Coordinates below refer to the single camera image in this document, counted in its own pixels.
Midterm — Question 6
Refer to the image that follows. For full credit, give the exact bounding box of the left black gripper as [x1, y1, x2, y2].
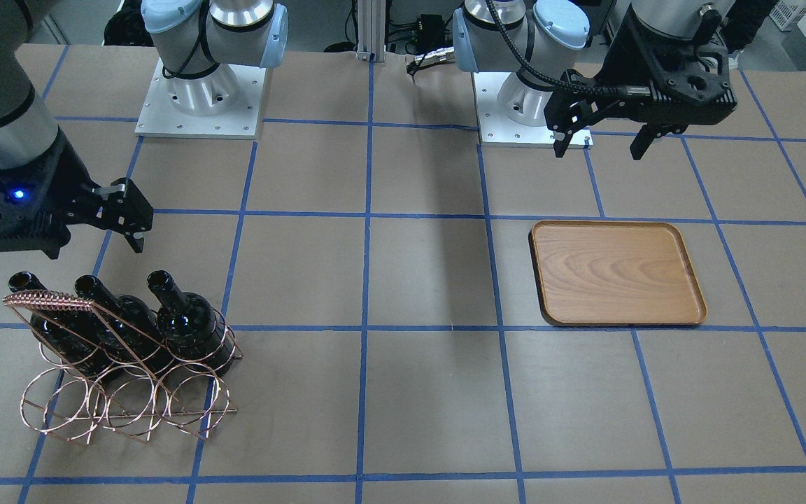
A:
[544, 3, 737, 160]

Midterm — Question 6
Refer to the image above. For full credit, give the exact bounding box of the copper wire bottle basket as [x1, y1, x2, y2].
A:
[2, 290, 238, 444]

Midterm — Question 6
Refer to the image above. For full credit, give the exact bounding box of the dark wine bottle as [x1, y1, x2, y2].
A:
[31, 310, 121, 384]
[74, 275, 175, 376]
[147, 270, 234, 377]

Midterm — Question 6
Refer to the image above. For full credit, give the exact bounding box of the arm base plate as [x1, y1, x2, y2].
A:
[134, 61, 269, 141]
[472, 71, 556, 148]

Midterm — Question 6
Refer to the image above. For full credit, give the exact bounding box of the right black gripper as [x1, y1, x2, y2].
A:
[0, 133, 154, 259]

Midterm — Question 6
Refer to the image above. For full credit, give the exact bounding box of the wooden tray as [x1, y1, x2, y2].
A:
[528, 220, 708, 326]

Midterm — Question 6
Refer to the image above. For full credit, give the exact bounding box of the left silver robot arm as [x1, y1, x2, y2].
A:
[452, 1, 737, 160]

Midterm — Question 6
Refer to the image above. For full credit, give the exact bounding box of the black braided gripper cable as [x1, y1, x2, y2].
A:
[485, 0, 652, 97]

